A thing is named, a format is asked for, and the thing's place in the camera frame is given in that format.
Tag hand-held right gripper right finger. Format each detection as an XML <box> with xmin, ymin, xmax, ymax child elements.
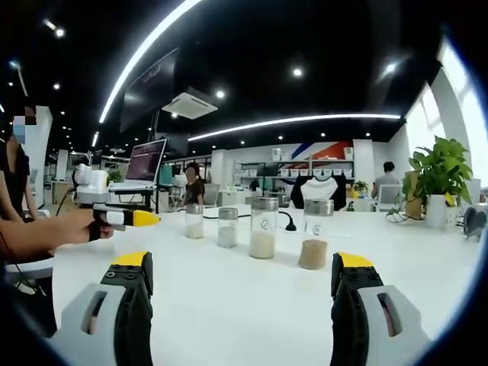
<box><xmin>329</xmin><ymin>251</ymin><xmax>432</xmax><ymax>366</ymax></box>

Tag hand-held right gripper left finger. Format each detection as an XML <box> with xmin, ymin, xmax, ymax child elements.
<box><xmin>44</xmin><ymin>250</ymin><xmax>156</xmax><ymax>366</ymax></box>

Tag small seasoning bottle white powder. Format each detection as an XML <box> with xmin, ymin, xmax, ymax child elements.
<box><xmin>185</xmin><ymin>204</ymin><xmax>205</xmax><ymax>240</ymax></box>

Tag small seasoning bottle grey powder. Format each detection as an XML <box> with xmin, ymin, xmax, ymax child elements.
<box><xmin>217</xmin><ymin>207</ymin><xmax>239</xmax><ymax>249</ymax></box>

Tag tall seasoning bottle brown powder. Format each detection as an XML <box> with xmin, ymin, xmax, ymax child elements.
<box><xmin>297</xmin><ymin>198</ymin><xmax>336</xmax><ymax>271</ymax></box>

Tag tall seasoning bottle white grains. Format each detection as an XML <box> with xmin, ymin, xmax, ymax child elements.
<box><xmin>249</xmin><ymin>196</ymin><xmax>280</xmax><ymax>260</ymax></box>

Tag person's left hand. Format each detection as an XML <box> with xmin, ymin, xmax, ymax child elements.
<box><xmin>68</xmin><ymin>210</ymin><xmax>116</xmax><ymax>243</ymax></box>

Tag open laptop on stand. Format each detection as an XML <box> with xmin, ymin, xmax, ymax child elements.
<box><xmin>109</xmin><ymin>138</ymin><xmax>169</xmax><ymax>193</ymax></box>

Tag person's body in black shirt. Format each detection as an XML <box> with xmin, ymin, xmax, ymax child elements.
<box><xmin>0</xmin><ymin>106</ymin><xmax>40</xmax><ymax>226</ymax></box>

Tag large hanging dark screen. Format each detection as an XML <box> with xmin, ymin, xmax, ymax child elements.
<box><xmin>119</xmin><ymin>47</ymin><xmax>181</xmax><ymax>133</ymax></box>

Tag ceiling air conditioner unit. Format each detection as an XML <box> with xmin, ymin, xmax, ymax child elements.
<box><xmin>161</xmin><ymin>87</ymin><xmax>220</xmax><ymax>119</ymax></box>

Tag white plant pot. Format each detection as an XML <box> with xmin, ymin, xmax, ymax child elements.
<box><xmin>425</xmin><ymin>193</ymin><xmax>459</xmax><ymax>230</ymax></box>

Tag black desk gadget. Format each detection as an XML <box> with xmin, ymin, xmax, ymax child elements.
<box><xmin>462</xmin><ymin>205</ymin><xmax>488</xmax><ymax>242</ymax></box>

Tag chair with black white shirt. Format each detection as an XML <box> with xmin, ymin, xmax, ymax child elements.
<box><xmin>290</xmin><ymin>175</ymin><xmax>348</xmax><ymax>211</ymax></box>

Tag shelf of white storage bins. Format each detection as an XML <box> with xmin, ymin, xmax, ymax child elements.
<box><xmin>233</xmin><ymin>146</ymin><xmax>356</xmax><ymax>181</ymax></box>

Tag green potted plant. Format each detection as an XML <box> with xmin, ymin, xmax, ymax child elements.
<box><xmin>386</xmin><ymin>136</ymin><xmax>475</xmax><ymax>224</ymax></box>

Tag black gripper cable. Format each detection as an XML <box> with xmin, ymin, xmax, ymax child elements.
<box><xmin>55</xmin><ymin>188</ymin><xmax>79</xmax><ymax>219</ymax></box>

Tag black cable with plug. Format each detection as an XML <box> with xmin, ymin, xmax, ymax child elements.
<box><xmin>203</xmin><ymin>210</ymin><xmax>299</xmax><ymax>232</ymax></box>

